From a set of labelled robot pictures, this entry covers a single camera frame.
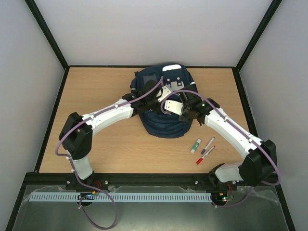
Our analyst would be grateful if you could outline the navy blue student backpack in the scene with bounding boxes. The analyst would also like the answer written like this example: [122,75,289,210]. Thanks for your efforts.
[130,63,197,139]

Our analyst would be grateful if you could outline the white glue stick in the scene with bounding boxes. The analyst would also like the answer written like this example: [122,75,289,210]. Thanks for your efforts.
[191,139,202,153]

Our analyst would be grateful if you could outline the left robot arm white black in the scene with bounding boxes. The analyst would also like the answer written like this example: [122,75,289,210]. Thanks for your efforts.
[55,79,163,180]

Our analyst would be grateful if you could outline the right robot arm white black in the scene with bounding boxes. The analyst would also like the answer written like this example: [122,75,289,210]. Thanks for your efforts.
[179,90,281,189]

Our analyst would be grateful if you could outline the purple capped white marker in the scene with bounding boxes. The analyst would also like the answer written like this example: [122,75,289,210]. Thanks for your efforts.
[201,137,215,155]

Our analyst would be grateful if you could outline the red capped white marker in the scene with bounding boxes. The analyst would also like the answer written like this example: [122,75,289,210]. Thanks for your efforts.
[196,146,215,165]

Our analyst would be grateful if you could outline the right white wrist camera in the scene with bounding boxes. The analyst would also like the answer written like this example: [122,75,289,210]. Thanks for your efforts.
[164,100,184,116]

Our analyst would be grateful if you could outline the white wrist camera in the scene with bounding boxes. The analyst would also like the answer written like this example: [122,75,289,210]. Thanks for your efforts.
[164,100,184,116]
[157,86,173,103]

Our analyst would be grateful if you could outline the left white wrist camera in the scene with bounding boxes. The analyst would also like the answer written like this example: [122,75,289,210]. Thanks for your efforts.
[157,86,173,103]

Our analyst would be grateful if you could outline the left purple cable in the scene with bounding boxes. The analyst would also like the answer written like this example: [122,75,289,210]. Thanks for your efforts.
[55,76,118,229]

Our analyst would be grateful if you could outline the black enclosure frame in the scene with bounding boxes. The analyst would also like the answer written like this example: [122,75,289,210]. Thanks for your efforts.
[6,0,281,231]

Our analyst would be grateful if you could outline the light blue slotted cable duct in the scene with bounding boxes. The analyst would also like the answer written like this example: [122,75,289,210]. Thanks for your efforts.
[29,192,212,203]

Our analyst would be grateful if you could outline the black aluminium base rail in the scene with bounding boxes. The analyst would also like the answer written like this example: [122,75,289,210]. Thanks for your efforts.
[23,172,236,192]

